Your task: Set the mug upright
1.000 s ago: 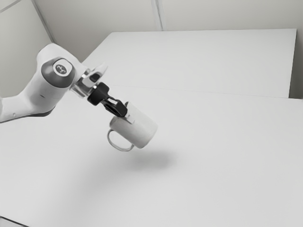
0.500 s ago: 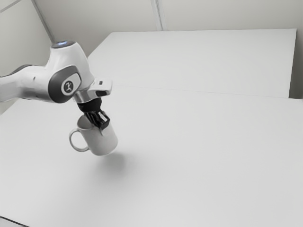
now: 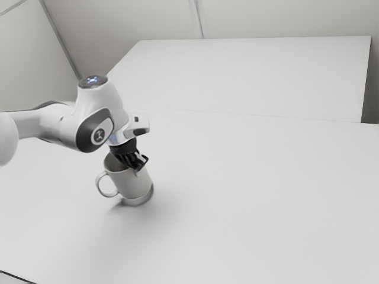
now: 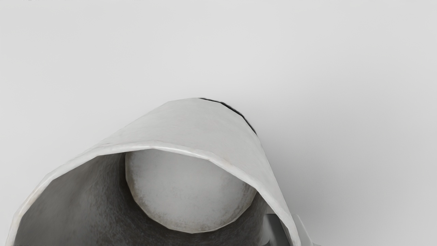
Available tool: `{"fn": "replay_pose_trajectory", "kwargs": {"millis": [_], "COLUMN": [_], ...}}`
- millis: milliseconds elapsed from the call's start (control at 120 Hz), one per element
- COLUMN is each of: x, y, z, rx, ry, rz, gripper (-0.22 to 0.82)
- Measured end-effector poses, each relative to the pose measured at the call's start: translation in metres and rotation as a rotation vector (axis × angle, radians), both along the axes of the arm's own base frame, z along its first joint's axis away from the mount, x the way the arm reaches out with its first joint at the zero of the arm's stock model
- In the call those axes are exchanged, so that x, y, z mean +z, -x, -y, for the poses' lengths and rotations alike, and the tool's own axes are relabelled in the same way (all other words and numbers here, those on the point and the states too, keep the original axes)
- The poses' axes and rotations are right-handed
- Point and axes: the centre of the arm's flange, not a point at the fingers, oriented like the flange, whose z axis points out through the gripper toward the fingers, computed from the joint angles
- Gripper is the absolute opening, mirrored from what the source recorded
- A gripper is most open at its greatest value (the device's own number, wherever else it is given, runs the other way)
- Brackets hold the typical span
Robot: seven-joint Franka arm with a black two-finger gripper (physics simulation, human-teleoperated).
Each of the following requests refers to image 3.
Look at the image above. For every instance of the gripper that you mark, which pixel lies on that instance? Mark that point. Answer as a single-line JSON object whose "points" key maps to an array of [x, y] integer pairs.
{"points": [[126, 154]]}

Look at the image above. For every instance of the grey metal mug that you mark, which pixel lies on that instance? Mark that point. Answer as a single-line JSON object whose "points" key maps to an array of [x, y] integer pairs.
{"points": [[130, 183]]}

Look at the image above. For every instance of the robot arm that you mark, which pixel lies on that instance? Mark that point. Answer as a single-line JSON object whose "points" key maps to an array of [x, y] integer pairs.
{"points": [[91, 103]]}

